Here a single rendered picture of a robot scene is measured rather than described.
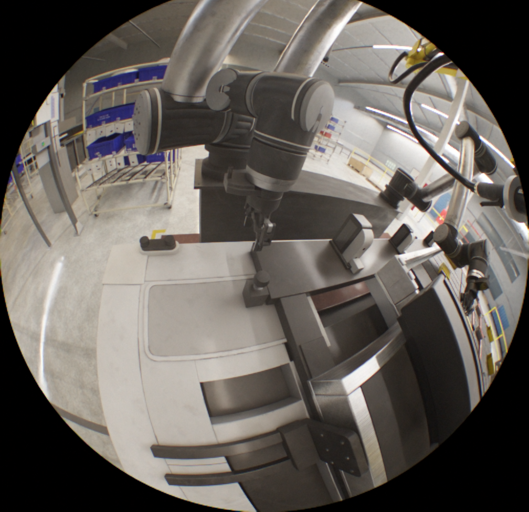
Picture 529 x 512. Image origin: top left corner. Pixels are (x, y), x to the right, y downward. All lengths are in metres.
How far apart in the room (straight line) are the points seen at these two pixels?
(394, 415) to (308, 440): 0.16
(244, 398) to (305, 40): 0.86
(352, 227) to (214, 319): 0.45
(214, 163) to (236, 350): 0.61
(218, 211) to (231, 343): 0.53
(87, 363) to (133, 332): 1.20
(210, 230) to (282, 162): 0.57
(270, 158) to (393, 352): 0.41
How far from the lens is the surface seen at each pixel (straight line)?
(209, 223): 0.76
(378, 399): 0.32
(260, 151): 0.29
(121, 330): 0.42
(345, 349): 0.56
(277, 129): 0.28
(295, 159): 0.29
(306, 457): 0.41
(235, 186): 0.31
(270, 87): 0.30
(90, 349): 1.56
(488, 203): 0.56
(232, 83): 0.37
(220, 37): 0.46
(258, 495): 0.59
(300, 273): 0.43
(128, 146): 1.93
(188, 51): 0.46
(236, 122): 0.57
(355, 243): 0.53
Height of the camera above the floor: 1.19
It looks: 45 degrees down
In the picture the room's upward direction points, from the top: 21 degrees clockwise
